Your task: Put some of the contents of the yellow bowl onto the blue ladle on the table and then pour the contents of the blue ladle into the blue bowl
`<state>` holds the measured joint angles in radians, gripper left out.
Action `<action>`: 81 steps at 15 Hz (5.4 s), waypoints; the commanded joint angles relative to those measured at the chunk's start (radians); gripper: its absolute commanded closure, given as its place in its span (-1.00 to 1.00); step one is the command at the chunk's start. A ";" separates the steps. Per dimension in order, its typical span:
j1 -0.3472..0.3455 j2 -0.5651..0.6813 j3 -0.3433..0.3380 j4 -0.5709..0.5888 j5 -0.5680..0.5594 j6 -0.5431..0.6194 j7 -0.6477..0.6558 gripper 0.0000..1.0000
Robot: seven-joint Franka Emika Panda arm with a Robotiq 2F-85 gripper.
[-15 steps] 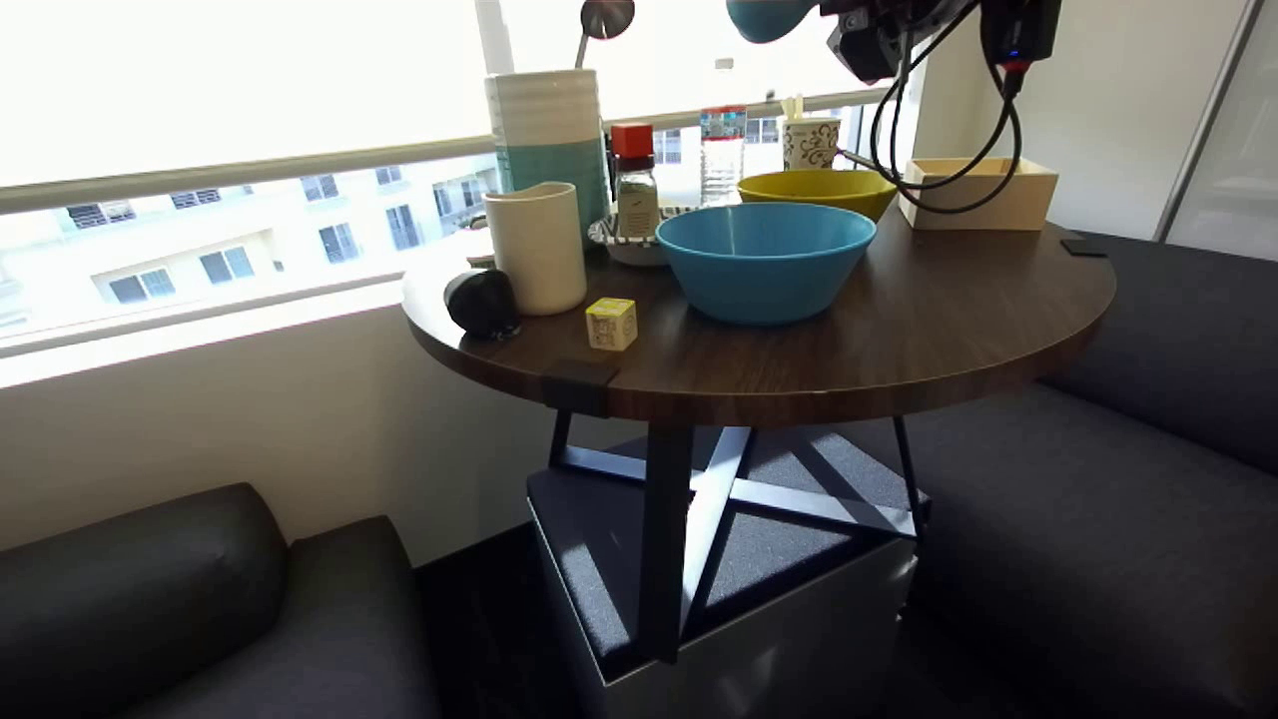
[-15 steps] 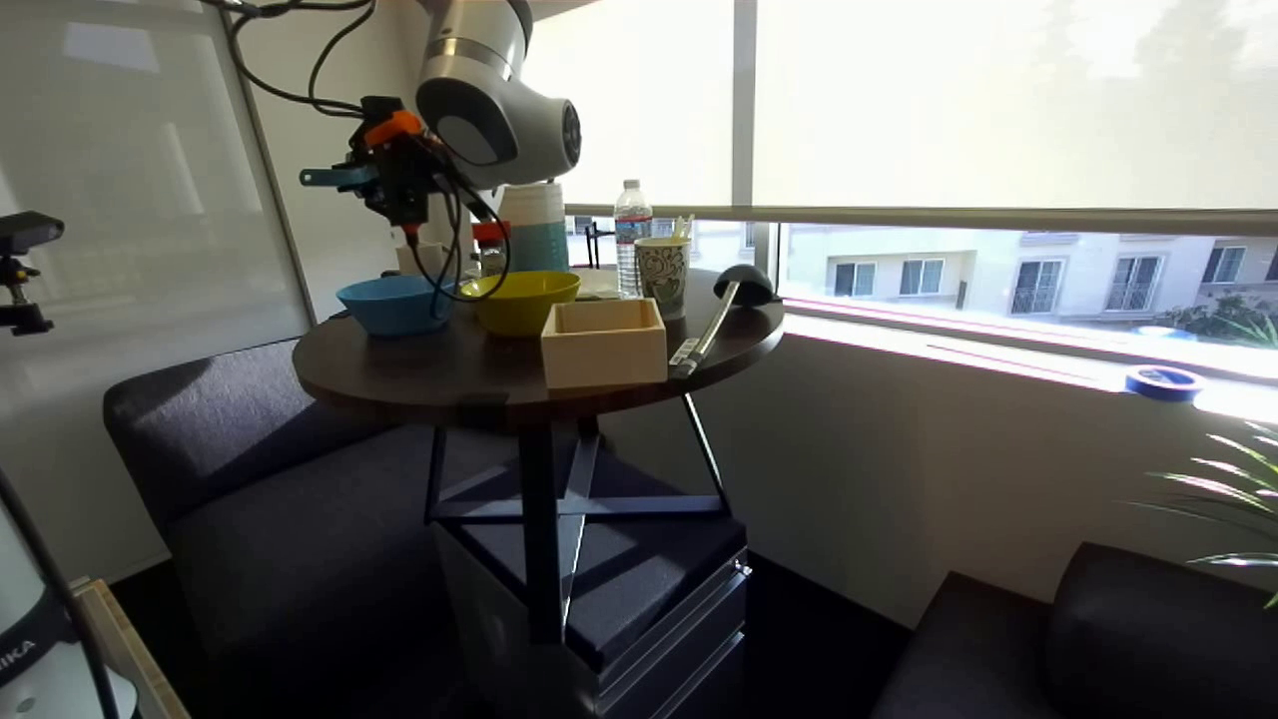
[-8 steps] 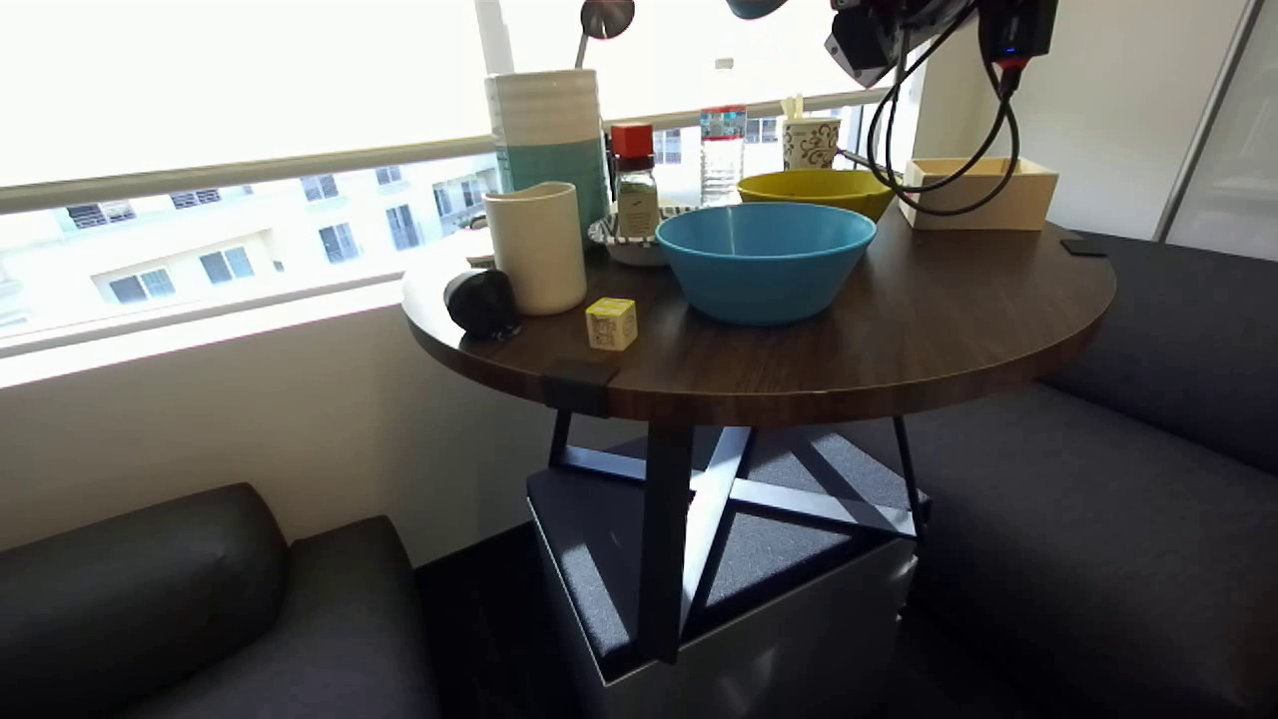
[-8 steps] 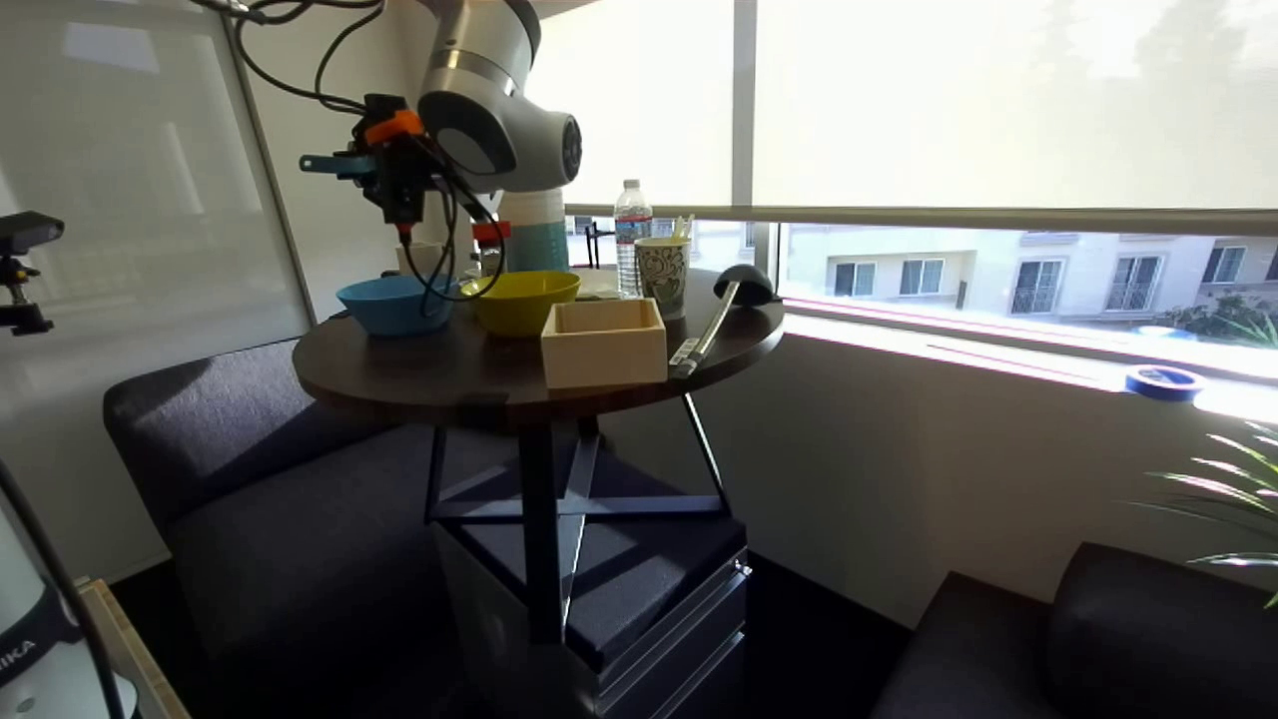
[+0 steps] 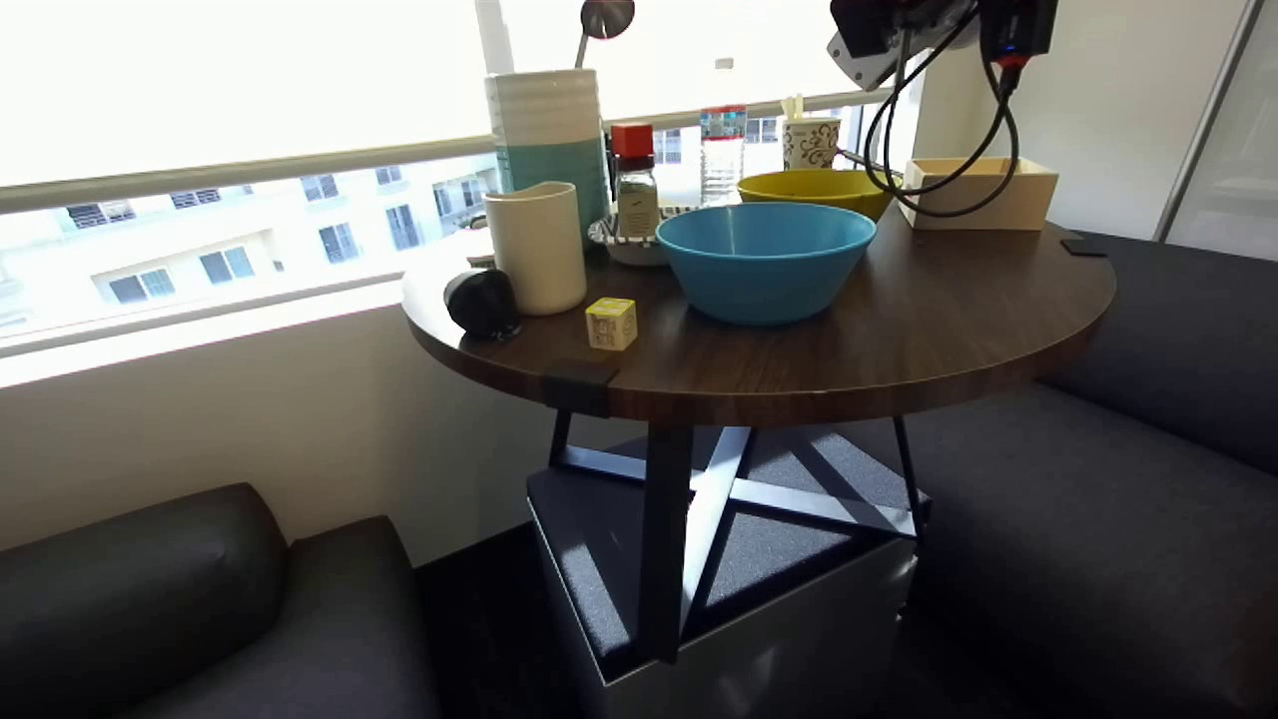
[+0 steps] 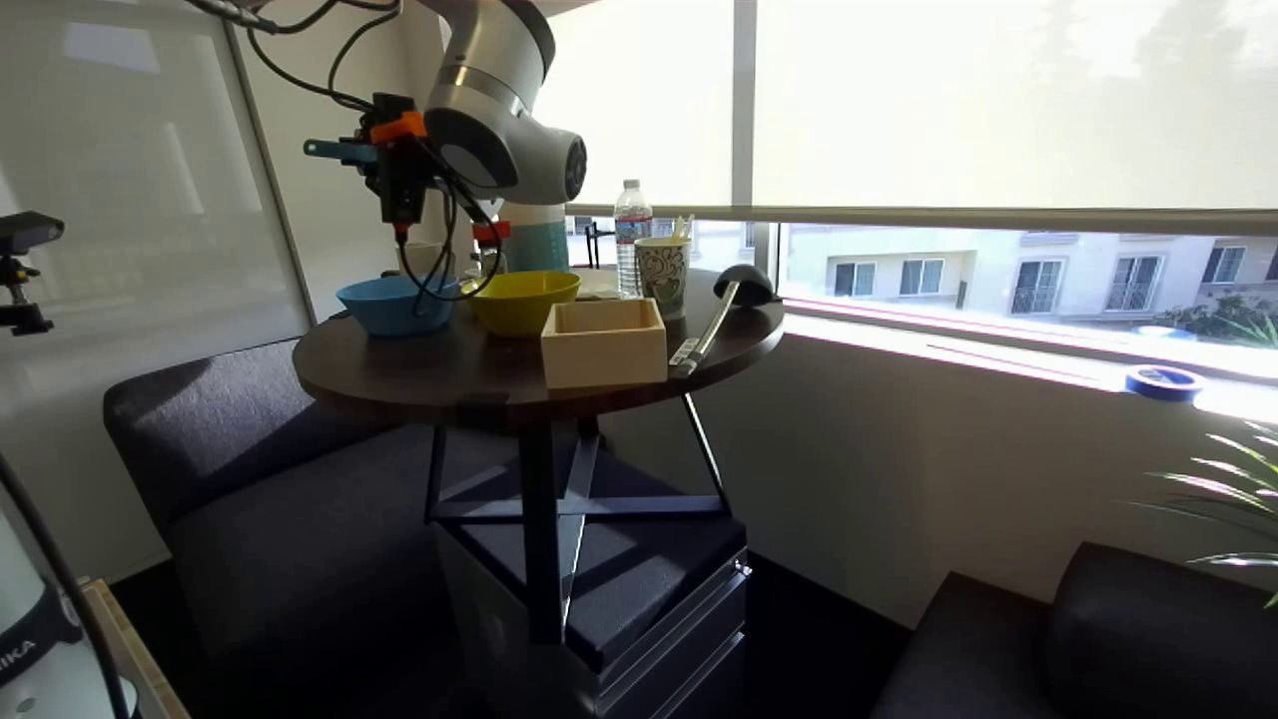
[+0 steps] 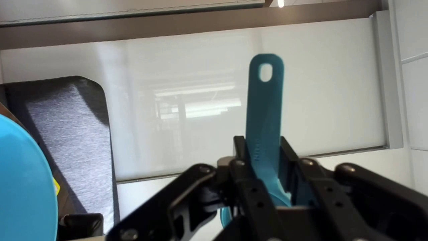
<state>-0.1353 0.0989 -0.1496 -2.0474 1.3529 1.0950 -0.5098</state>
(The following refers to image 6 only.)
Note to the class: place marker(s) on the round dark wooden table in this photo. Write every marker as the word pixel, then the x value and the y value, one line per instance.
pixel 401 382

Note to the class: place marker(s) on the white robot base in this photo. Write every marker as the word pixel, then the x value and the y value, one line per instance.
pixel 40 664

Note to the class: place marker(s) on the blue plastic bowl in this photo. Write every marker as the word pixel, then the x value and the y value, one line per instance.
pixel 383 310

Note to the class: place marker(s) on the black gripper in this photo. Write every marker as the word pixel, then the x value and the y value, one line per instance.
pixel 401 181

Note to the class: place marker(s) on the green leafy plant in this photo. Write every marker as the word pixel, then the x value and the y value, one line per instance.
pixel 1232 486

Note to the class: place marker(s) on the black camera tripod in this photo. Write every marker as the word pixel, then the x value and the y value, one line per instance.
pixel 21 266

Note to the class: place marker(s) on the dark grey fabric sofa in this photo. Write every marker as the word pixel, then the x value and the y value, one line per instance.
pixel 265 531

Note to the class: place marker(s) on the floral patterned cup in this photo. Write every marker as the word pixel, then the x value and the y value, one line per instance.
pixel 659 274

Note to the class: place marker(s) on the light wooden frame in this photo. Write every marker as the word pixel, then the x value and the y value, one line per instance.
pixel 135 653

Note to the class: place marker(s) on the blue plastic ladle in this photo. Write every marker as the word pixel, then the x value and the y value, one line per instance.
pixel 326 147

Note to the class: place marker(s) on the yellow plastic bowl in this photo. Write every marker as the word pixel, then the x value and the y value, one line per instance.
pixel 522 306

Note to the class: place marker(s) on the red lidded spice jar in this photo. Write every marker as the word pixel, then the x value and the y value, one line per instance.
pixel 493 234

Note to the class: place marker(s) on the light wooden box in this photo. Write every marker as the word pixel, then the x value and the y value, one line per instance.
pixel 599 351

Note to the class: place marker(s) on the white roller window blind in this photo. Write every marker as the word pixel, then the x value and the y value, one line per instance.
pixel 1011 101
pixel 652 91

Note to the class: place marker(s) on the blue tape roll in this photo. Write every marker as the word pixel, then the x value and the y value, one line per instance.
pixel 1158 386

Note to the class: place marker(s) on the black leather armchair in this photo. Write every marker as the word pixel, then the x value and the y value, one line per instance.
pixel 1132 639

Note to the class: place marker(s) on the clear plastic water bottle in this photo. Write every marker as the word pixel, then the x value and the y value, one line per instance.
pixel 632 234

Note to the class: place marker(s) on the white and teal striped canister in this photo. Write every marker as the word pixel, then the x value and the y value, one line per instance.
pixel 537 239

